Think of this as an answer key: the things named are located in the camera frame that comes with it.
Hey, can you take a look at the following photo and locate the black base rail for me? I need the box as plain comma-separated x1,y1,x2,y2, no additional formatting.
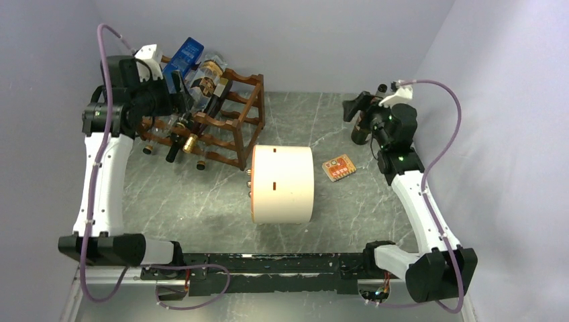
140,252,393,297

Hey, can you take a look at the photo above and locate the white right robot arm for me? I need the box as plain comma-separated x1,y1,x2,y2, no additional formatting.
342,91,478,303

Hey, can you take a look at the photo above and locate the gold capped bottle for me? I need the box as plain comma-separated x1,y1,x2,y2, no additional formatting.
182,133,199,154

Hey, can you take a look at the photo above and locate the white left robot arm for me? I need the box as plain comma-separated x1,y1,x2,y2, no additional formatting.
58,54,188,279

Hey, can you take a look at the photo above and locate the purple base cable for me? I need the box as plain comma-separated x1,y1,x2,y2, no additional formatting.
154,264,232,311

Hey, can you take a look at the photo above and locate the dark green wine bottle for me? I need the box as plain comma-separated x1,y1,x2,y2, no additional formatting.
351,83,388,145

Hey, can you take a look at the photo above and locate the blue boxed bottle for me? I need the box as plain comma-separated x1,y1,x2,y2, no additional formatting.
162,37,204,93

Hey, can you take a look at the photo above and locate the dark bottle white label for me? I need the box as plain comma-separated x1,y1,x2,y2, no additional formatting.
191,78,233,136

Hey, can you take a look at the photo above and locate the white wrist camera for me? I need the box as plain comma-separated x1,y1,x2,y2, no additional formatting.
134,44,164,83
378,85,413,108

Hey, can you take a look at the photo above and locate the white cylindrical container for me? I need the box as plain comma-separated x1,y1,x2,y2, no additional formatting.
250,144,315,224

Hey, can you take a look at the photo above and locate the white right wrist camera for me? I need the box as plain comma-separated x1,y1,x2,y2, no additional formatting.
378,85,413,108

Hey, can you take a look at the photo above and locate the black capped bottle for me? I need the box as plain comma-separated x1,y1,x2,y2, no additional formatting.
165,111,193,163

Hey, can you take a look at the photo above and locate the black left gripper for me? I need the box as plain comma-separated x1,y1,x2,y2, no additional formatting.
133,69,197,117

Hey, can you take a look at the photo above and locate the clear glass liquor bottle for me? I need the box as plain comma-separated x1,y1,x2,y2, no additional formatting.
185,51,227,113

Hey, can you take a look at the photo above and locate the orange patterned small card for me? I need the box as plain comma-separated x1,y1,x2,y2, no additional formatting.
322,154,357,182

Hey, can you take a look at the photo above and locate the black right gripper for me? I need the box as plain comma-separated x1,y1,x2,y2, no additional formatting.
342,91,401,149

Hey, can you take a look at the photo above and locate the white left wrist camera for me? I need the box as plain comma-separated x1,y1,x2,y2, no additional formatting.
134,44,164,83

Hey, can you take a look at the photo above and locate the brown wooden wine rack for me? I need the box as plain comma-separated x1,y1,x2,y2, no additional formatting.
138,66,265,170

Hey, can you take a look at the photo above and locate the aluminium frame rail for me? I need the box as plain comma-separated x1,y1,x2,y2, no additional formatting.
58,267,154,321

